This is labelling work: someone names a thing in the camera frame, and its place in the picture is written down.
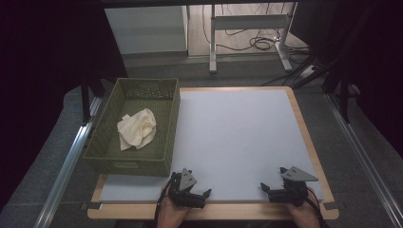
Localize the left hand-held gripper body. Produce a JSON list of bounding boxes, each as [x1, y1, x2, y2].
[[169, 168, 207, 209]]

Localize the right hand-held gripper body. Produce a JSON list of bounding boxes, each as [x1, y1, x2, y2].
[[268, 166, 318, 207]]

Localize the green plastic basket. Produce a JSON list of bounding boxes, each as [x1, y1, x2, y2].
[[83, 78, 182, 178]]

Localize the cream printed cloth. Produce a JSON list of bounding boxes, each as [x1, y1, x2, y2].
[[116, 107, 158, 152]]

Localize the person's left hand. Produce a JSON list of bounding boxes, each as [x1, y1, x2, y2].
[[157, 198, 191, 228]]

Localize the person's right hand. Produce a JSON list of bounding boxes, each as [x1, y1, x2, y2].
[[286, 193, 321, 228]]

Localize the black stand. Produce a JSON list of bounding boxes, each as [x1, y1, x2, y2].
[[291, 0, 353, 124]]

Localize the white power strip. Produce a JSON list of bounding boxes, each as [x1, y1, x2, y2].
[[302, 65, 318, 79]]

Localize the black curtain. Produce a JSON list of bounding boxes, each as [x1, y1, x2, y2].
[[317, 0, 403, 150], [0, 0, 127, 210]]

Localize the white cabinet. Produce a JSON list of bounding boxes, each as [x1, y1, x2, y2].
[[104, 5, 189, 55]]

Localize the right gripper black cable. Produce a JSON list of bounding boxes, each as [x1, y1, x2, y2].
[[305, 186, 325, 228]]

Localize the aluminium rail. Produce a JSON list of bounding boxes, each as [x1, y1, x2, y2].
[[32, 96, 103, 228], [324, 93, 403, 228]]

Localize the black floor cables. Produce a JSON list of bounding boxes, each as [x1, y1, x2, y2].
[[202, 3, 312, 65]]

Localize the white desk frame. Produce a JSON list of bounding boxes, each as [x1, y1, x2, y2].
[[208, 3, 294, 74]]

